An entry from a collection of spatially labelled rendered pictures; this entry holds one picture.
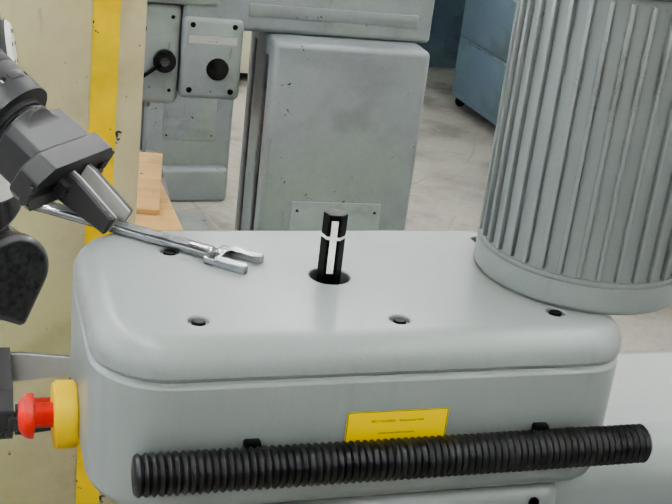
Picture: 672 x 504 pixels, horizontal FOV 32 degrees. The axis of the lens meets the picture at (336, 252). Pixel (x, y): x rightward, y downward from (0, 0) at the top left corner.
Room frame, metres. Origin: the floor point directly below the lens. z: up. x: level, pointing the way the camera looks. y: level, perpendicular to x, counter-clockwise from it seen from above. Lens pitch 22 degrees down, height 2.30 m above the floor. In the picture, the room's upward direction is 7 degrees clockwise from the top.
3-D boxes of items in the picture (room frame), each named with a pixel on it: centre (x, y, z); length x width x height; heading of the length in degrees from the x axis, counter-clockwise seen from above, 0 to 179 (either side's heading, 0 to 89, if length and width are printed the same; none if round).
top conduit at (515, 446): (0.84, -0.08, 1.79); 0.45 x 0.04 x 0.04; 109
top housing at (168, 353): (0.98, -0.01, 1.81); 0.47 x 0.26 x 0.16; 109
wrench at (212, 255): (1.01, 0.19, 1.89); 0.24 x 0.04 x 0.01; 69
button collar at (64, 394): (0.90, 0.22, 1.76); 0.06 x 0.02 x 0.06; 19
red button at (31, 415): (0.89, 0.24, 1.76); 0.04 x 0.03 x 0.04; 19
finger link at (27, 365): (1.09, 0.30, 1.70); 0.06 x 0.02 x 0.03; 109
